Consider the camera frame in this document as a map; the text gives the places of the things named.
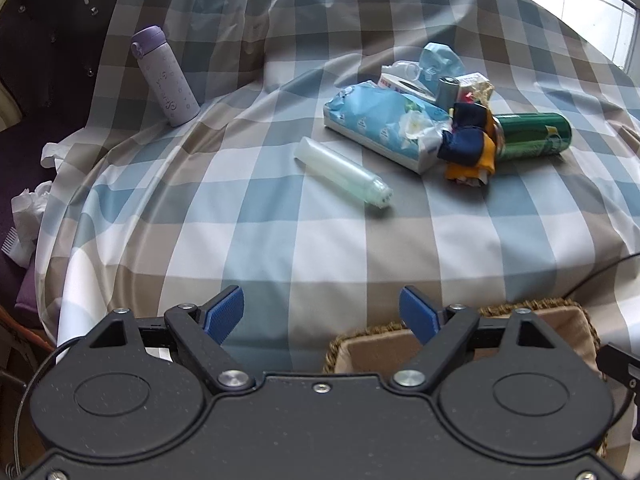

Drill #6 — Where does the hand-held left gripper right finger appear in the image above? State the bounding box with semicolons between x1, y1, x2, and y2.
392;285;556;394

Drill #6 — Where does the navy and yellow cloth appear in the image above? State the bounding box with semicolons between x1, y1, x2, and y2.
437;102;501;187

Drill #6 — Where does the blue tissue pack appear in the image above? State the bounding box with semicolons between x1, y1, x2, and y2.
323;81;453;176

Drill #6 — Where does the white paper scrap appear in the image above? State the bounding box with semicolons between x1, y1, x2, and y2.
41;141;73;168

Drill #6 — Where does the purple cloth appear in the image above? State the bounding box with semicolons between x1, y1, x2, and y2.
14;257;51;317

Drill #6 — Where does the grey cylinder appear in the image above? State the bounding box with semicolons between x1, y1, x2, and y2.
438;76;461;111

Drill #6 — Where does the window with white frame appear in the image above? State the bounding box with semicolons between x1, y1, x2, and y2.
550;0;640;72

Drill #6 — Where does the purple insulated bottle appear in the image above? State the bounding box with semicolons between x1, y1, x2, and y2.
131;26;202;128

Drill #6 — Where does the wicker basket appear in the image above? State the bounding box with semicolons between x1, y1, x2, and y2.
323;299;608;461

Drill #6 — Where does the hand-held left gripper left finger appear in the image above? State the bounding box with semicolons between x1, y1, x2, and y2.
89;285;256;394

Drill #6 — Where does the black cable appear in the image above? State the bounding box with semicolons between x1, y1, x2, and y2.
562;252;640;298
12;335;76;471

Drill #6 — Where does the blue beige checked blanket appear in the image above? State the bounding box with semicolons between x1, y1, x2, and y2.
37;0;640;376

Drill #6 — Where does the green drink can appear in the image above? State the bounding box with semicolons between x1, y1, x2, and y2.
492;112;572;162

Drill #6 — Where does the white tape roll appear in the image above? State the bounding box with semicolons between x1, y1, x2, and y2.
378;72;436;101

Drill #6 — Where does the crumpled white tissue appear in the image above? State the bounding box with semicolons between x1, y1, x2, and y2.
11;181;53;267

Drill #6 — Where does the blue face mask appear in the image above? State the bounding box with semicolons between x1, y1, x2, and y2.
417;42;468;86

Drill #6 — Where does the translucent plastic bottle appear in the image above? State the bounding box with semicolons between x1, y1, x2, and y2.
294;136;393;209

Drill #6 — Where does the dark tufted headboard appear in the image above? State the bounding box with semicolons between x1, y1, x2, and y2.
0;0;123;131

